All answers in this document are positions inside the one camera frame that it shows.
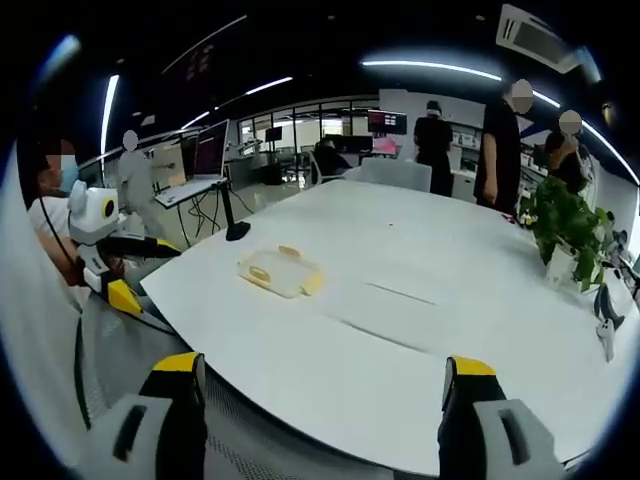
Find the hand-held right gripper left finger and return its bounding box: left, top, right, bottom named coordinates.
left=87, top=351, right=209, bottom=480

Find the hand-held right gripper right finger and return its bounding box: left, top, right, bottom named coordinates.
left=436, top=354, right=569, bottom=480

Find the clear box with yellow buckles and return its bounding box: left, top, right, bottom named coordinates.
left=236, top=243, right=327, bottom=300

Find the white standing desk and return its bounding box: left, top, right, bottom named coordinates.
left=153, top=175, right=232, bottom=246

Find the person's white shirt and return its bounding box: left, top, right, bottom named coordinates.
left=0, top=142, right=86, bottom=469

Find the black desk stand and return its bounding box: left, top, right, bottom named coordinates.
left=211, top=180, right=252, bottom=243

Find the computer monitor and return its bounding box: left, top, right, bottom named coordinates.
left=191, top=118, right=231, bottom=182

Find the white grey tool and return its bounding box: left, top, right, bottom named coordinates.
left=593, top=283, right=627, bottom=363

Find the green potted plant white pot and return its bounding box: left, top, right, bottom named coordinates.
left=528, top=175, right=615, bottom=294

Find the white chair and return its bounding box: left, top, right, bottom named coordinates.
left=357, top=156, right=434, bottom=194

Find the long ceiling light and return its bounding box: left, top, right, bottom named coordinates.
left=360, top=59, right=503, bottom=82

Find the ceiling air vent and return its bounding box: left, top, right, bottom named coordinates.
left=494, top=3, right=592, bottom=72

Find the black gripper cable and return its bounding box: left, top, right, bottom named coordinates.
left=38, top=197, right=84, bottom=264

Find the wall screen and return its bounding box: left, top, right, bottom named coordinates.
left=366, top=109, right=409, bottom=135

